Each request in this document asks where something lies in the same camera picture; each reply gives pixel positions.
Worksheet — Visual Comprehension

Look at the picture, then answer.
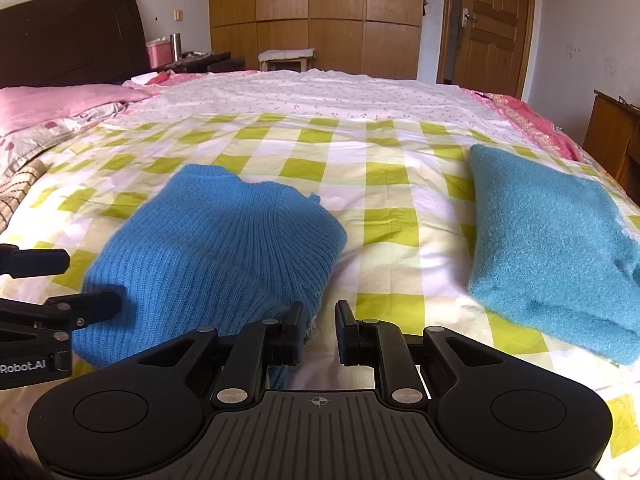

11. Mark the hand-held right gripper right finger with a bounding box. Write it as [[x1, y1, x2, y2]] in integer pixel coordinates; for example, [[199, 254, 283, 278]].
[[336, 301, 505, 405]]

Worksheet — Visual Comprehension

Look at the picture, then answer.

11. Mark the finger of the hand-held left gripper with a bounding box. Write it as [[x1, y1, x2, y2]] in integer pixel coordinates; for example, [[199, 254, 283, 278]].
[[0, 290, 123, 331], [0, 245, 71, 278]]

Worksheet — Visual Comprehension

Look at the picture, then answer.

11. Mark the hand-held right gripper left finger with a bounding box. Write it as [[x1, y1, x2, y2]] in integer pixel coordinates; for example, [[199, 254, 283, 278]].
[[135, 302, 307, 408]]

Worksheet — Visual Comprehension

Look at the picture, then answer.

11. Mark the blue knit sweater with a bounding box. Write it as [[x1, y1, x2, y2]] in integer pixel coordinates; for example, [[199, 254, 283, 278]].
[[72, 164, 348, 391]]

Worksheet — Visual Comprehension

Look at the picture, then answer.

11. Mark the beige striped knit garment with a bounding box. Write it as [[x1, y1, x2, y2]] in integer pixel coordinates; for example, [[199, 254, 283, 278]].
[[0, 160, 51, 233]]

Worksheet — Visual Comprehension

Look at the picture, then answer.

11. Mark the green checked bed sheet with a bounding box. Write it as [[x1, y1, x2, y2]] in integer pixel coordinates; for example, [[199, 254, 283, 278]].
[[0, 112, 640, 461]]

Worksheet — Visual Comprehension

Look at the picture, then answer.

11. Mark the pink pillow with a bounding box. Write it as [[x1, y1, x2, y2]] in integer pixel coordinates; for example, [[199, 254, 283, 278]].
[[0, 84, 153, 136]]

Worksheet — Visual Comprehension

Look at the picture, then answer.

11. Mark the teal fluffy sweater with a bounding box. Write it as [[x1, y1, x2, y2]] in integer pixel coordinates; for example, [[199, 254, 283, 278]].
[[467, 143, 640, 366]]

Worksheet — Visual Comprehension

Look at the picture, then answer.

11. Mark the dark wooden headboard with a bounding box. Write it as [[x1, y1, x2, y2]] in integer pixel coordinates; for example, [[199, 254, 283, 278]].
[[0, 0, 151, 88]]

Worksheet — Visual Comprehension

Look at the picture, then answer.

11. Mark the pink plastic basket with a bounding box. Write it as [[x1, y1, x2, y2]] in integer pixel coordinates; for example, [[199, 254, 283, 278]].
[[146, 40, 176, 68]]

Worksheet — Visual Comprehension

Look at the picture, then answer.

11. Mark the white floral bed sheet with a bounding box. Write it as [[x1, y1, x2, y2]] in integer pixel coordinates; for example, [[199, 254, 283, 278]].
[[122, 69, 506, 126]]

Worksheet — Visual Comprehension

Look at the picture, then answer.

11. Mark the dark wooden nightstand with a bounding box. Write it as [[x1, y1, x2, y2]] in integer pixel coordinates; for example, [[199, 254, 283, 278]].
[[155, 51, 246, 75]]

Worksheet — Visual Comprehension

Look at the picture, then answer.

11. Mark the wooden stool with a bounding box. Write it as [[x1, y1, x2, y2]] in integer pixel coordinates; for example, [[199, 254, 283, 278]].
[[259, 49, 317, 72]]

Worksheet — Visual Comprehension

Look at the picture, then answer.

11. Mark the pink floral bedspread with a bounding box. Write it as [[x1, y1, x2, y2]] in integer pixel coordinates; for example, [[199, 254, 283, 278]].
[[460, 87, 596, 163]]

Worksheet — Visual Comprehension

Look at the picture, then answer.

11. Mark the white cloth on stool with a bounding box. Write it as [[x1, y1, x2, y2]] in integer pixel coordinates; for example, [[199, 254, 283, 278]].
[[258, 48, 317, 62]]

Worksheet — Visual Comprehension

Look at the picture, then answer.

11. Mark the wooden wardrobe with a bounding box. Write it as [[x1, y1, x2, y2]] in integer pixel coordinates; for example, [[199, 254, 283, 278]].
[[207, 0, 426, 81]]

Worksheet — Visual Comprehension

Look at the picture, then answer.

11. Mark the wooden side cabinet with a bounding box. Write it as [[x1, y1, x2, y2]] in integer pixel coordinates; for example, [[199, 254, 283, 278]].
[[582, 89, 640, 191]]

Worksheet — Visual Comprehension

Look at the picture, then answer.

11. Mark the wooden door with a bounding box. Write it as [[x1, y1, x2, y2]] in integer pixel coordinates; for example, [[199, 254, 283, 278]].
[[452, 0, 537, 98]]

